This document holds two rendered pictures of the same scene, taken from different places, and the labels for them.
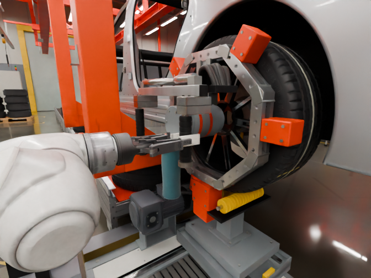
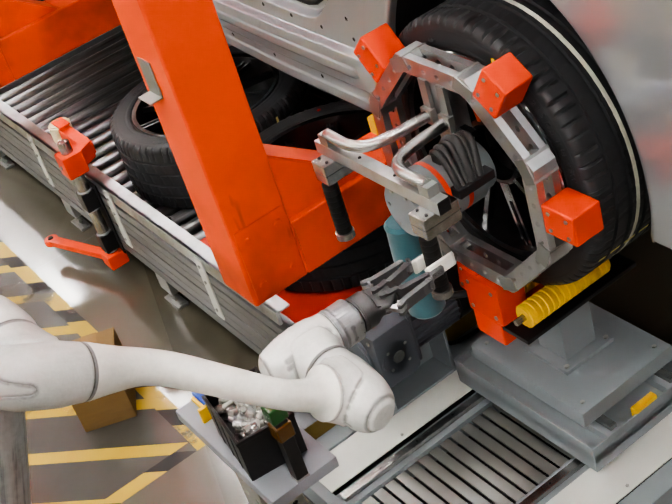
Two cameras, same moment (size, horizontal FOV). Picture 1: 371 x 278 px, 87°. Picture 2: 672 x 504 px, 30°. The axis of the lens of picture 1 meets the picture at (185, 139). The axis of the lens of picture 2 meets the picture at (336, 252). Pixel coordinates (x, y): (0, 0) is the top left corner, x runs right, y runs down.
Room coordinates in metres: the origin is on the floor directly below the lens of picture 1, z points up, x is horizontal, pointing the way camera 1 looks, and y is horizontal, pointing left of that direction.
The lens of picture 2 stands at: (-1.45, -0.15, 2.29)
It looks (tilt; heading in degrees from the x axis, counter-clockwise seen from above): 34 degrees down; 9
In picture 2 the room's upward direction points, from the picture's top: 18 degrees counter-clockwise
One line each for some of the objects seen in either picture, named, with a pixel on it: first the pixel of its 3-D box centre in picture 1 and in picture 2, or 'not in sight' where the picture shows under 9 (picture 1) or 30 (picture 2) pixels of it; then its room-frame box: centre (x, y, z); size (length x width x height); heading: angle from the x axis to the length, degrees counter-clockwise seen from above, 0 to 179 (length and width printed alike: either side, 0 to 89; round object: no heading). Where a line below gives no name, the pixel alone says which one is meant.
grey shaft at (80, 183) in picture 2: not in sight; (92, 204); (2.01, 1.14, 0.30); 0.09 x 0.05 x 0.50; 35
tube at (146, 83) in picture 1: (170, 74); (373, 112); (0.84, 0.06, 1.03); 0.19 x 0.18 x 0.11; 125
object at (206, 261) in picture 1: (228, 247); (574, 372); (0.92, -0.24, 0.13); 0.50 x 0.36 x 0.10; 35
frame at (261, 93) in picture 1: (208, 119); (465, 169); (0.82, -0.10, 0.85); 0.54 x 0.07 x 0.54; 35
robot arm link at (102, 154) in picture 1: (100, 151); (343, 324); (0.42, 0.19, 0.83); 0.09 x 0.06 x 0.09; 35
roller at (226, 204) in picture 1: (242, 197); (563, 288); (0.78, -0.25, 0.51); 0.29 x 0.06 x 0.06; 125
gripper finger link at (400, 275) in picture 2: (153, 142); (392, 282); (0.52, 0.09, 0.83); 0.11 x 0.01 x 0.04; 136
